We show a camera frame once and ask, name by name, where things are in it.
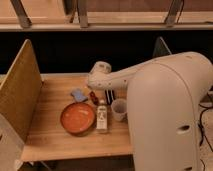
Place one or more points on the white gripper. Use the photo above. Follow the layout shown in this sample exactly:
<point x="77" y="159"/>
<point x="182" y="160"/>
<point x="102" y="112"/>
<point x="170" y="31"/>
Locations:
<point x="103" y="68"/>

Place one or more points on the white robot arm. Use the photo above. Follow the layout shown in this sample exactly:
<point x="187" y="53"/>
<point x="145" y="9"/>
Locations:
<point x="163" y="96"/>

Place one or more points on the orange ceramic bowl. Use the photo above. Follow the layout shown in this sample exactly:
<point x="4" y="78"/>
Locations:
<point x="77" y="118"/>

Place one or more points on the white plastic cup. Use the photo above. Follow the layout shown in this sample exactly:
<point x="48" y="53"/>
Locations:
<point x="119" y="109"/>

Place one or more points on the small red object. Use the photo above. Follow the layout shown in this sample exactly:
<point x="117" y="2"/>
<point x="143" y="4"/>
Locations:
<point x="94" y="98"/>

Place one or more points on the clear plastic bottle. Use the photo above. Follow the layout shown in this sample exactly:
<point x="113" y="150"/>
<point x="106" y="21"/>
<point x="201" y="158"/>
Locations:
<point x="102" y="117"/>

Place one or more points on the right dark side panel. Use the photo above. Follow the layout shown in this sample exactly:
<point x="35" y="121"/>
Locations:
<point x="161" y="48"/>

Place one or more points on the left wooden side panel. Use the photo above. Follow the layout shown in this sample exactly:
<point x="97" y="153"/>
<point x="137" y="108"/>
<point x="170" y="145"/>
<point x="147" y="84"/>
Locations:
<point x="19" y="92"/>

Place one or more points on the wooden shelf with metal brackets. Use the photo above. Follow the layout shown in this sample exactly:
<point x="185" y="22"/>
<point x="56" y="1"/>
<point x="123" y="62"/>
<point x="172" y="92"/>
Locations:
<point x="105" y="15"/>

